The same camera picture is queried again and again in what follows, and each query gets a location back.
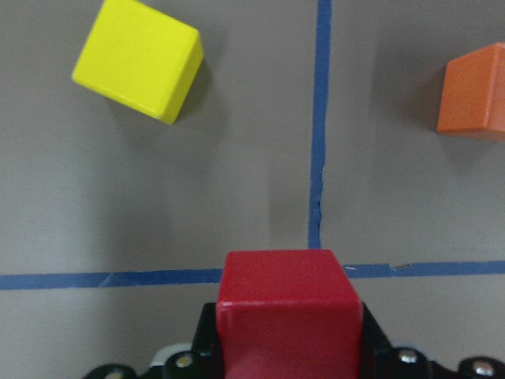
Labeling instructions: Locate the orange wooden block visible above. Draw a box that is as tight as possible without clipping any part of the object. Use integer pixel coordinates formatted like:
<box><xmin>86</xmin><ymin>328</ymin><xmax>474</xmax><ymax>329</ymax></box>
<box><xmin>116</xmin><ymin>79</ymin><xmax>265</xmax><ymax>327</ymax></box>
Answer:
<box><xmin>436</xmin><ymin>43</ymin><xmax>504</xmax><ymax>141</ymax></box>

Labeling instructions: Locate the yellow wooden block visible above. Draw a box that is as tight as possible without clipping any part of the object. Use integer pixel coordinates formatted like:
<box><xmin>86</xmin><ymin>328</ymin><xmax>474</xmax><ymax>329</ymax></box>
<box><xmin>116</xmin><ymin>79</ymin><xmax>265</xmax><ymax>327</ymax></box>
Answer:
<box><xmin>72</xmin><ymin>1</ymin><xmax>204</xmax><ymax>125</ymax></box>

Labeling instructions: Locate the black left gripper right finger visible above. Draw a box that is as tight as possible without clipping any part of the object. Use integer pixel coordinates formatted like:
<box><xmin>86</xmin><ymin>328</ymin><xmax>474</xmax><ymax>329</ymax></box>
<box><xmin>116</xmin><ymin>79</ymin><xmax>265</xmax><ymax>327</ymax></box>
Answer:
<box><xmin>359</xmin><ymin>302</ymin><xmax>392</xmax><ymax>379</ymax></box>

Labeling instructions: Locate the red wooden block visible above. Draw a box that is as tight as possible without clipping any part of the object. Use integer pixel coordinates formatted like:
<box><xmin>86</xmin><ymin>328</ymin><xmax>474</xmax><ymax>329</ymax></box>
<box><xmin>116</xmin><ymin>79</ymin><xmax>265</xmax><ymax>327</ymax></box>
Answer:
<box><xmin>216</xmin><ymin>250</ymin><xmax>363</xmax><ymax>378</ymax></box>

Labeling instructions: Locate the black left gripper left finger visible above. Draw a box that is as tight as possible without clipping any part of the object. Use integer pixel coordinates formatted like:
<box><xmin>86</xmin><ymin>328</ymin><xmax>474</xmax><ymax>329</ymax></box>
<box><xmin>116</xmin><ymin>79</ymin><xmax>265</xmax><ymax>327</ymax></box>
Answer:
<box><xmin>191</xmin><ymin>302</ymin><xmax>221</xmax><ymax>378</ymax></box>

